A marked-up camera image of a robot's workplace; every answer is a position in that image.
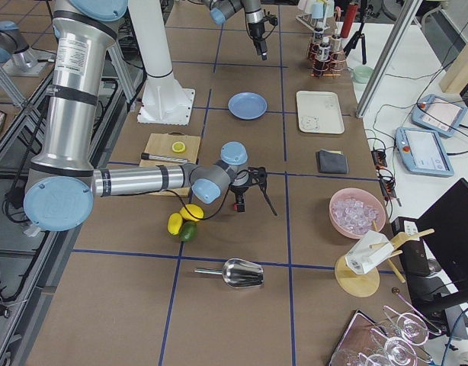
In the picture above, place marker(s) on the blue plate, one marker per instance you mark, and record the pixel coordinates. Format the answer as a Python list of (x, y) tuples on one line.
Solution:
[(247, 105)]

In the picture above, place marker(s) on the yellow lemon upper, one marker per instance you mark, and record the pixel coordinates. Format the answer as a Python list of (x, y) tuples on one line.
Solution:
[(192, 212)]

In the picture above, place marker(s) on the yellow lemon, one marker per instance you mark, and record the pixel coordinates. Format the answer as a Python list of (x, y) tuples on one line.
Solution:
[(175, 222), (192, 212)]

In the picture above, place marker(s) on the tea bottle right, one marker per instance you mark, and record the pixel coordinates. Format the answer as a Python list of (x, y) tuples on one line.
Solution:
[(318, 34)]

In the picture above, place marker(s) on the tea bottle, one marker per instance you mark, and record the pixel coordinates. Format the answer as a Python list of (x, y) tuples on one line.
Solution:
[(335, 42), (323, 50), (318, 34)]

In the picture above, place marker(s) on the green lime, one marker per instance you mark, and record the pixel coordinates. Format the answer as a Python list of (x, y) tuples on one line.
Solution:
[(188, 231)]

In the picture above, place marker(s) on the tea bottle left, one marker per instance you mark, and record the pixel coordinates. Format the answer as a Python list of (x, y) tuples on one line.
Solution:
[(323, 50)]

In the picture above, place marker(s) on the yellow lemon lower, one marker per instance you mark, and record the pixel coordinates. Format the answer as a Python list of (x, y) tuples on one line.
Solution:
[(175, 222)]

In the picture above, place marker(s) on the steel ice scoop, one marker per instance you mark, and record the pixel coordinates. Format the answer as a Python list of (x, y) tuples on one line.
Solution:
[(237, 273)]

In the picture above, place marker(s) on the tea bottle front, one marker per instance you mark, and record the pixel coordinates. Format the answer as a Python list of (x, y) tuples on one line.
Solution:
[(335, 42)]

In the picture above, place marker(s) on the lemon half slice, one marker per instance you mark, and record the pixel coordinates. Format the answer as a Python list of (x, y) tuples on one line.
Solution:
[(178, 147)]

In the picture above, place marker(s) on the bamboo cutting board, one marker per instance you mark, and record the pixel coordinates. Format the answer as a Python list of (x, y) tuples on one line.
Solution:
[(160, 144)]

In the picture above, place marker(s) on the cream bear tray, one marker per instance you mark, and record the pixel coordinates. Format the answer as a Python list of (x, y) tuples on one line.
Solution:
[(319, 112)]

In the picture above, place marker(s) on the red cylinder bottle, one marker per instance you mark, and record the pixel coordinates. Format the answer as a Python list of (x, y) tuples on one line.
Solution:
[(350, 14)]

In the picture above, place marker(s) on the grey yellow cloth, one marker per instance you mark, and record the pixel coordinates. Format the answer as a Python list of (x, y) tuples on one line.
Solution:
[(331, 162)]

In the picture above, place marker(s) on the green cup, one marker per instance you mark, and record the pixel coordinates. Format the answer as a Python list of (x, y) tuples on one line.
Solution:
[(361, 74)]

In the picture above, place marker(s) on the steel muddler black tip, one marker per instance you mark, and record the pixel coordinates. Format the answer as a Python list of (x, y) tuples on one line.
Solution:
[(151, 157)]

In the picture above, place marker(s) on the black tripod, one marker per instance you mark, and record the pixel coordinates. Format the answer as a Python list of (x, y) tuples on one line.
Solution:
[(359, 34)]

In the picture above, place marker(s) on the pink bowl of ice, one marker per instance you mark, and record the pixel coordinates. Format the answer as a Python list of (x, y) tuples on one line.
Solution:
[(353, 212)]

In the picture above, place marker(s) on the white paper cup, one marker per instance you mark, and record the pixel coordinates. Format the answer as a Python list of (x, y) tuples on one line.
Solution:
[(369, 251)]

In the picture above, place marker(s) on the wooden cup stand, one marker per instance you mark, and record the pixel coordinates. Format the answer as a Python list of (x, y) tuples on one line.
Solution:
[(366, 285)]

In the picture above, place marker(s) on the small circuit board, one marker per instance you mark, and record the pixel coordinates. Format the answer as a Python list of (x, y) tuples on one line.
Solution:
[(379, 158)]

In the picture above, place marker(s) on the far teach pendant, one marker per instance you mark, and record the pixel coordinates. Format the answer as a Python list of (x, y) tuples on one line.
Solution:
[(436, 113)]

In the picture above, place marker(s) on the teach pendant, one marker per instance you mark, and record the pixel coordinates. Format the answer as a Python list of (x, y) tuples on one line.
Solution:
[(422, 152), (436, 113)]

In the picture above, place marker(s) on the near teach pendant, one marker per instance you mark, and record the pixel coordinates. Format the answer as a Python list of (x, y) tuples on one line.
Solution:
[(422, 152)]

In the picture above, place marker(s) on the glass rack tray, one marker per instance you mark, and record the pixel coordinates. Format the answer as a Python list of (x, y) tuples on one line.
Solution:
[(397, 340)]

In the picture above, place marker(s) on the black monitor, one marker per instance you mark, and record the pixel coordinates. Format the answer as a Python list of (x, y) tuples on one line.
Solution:
[(448, 217)]

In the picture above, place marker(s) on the copper wire bottle rack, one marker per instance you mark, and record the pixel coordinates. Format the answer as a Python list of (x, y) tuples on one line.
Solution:
[(334, 66)]

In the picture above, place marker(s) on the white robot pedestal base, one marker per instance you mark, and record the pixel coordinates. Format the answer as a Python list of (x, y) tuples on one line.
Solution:
[(164, 101)]

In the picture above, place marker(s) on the aluminium frame post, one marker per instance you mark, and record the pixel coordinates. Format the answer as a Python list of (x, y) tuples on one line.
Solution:
[(393, 41)]

